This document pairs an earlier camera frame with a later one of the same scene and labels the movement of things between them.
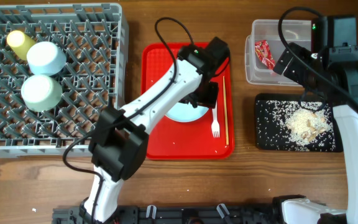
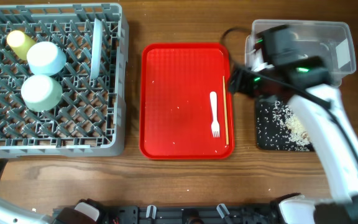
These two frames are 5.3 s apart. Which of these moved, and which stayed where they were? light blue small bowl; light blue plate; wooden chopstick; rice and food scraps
Moved: light blue plate
Stayed: light blue small bowl; wooden chopstick; rice and food scraps
